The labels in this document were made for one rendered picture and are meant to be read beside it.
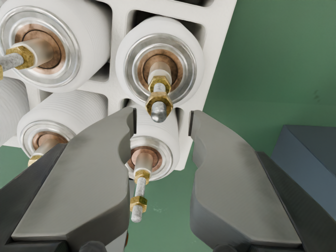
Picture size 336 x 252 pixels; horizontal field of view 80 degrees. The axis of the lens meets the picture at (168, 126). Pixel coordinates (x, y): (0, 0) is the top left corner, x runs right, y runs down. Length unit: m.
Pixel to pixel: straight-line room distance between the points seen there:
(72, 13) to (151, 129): 0.14
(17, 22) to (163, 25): 0.13
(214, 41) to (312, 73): 0.34
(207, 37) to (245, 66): 0.23
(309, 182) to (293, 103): 0.19
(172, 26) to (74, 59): 0.10
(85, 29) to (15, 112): 0.18
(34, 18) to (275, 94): 0.49
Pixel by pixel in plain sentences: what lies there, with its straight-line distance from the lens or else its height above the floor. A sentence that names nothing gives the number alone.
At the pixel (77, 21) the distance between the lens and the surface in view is 0.23.
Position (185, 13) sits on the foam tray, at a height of 0.18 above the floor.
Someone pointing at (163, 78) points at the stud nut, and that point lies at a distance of 0.17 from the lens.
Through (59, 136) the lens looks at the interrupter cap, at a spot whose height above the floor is 0.25.
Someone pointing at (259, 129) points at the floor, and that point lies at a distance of 0.60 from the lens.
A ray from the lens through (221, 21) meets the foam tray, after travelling 0.29.
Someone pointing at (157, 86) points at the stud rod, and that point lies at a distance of 0.16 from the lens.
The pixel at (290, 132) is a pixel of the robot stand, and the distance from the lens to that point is 0.59.
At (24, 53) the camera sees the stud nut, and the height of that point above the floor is 0.29.
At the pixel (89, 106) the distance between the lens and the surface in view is 0.31.
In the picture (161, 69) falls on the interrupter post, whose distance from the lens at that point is 0.19.
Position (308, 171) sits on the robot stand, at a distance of 0.54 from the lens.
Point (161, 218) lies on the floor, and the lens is 0.81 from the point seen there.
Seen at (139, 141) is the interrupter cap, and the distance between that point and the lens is 0.25.
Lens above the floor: 0.46
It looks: 59 degrees down
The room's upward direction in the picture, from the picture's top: 179 degrees clockwise
